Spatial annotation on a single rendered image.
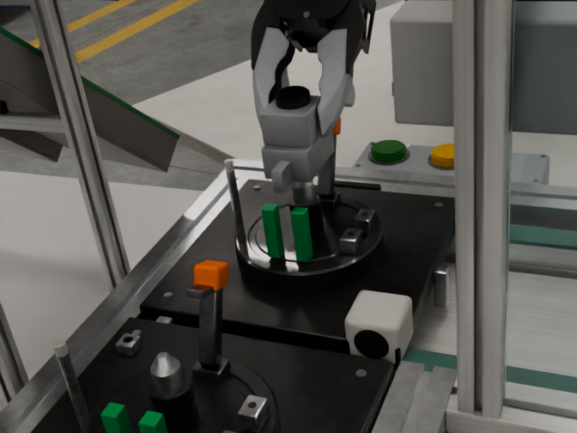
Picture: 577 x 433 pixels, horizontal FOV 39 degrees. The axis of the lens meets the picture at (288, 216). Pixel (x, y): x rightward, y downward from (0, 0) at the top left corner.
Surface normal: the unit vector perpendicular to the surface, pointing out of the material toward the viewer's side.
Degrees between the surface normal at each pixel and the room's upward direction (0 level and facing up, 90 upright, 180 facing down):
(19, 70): 90
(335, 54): 48
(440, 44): 90
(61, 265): 0
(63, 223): 0
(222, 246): 0
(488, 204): 90
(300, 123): 90
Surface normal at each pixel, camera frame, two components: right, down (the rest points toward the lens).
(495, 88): -0.37, 0.51
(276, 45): -0.35, -0.18
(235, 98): -0.11, -0.85
